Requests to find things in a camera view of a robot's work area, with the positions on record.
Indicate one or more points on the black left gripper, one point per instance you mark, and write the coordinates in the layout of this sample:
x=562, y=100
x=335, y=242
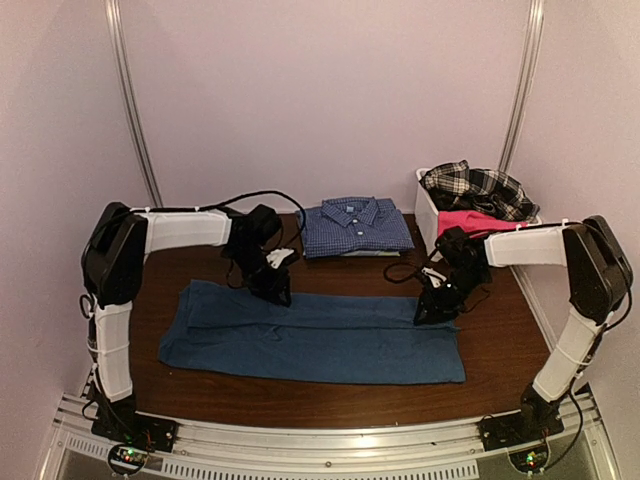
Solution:
x=271, y=291

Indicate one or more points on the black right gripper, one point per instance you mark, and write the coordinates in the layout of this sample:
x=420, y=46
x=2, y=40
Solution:
x=438, y=312

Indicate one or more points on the dark blue polo shirt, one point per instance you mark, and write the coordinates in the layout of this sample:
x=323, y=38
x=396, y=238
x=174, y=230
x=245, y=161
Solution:
x=319, y=338

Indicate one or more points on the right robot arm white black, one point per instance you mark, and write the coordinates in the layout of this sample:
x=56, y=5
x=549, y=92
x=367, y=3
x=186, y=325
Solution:
x=591, y=278

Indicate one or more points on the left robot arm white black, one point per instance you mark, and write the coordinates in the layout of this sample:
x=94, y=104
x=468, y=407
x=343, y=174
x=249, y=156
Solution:
x=124, y=237

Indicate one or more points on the white plastic laundry bin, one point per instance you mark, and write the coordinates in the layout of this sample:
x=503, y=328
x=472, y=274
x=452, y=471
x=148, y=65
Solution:
x=426, y=213

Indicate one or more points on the light patterned folded garment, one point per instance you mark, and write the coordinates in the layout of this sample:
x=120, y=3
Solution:
x=371, y=253

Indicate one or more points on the blue checked folded shirt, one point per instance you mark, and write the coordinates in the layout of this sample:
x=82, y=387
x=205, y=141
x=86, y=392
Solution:
x=341, y=226

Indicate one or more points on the pink cloth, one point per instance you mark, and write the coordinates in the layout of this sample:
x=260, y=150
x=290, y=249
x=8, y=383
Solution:
x=472, y=221

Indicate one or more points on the black white plaid shirt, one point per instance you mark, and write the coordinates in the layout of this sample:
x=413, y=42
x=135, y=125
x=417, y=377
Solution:
x=456, y=187

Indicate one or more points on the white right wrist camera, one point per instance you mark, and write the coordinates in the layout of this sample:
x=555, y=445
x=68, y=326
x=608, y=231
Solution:
x=436, y=278

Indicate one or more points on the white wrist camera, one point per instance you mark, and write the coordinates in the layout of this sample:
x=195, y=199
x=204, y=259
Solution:
x=281, y=257
x=436, y=278

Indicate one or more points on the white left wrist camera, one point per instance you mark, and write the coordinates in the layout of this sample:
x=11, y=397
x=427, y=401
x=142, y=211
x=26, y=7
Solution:
x=281, y=257

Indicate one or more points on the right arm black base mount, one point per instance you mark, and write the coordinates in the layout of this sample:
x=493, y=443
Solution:
x=525, y=441

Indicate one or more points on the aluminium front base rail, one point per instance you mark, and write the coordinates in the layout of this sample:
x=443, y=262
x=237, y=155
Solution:
x=441, y=450

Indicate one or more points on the right aluminium frame post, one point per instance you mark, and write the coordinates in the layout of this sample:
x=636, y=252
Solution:
x=528, y=64

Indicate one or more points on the aluminium frame post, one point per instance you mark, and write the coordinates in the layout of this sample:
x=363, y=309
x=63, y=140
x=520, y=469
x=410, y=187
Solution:
x=528, y=64
x=131, y=109

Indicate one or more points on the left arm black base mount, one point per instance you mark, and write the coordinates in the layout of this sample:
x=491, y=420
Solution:
x=133, y=448

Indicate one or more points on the left aluminium frame post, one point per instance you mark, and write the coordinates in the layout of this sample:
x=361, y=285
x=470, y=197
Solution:
x=131, y=109

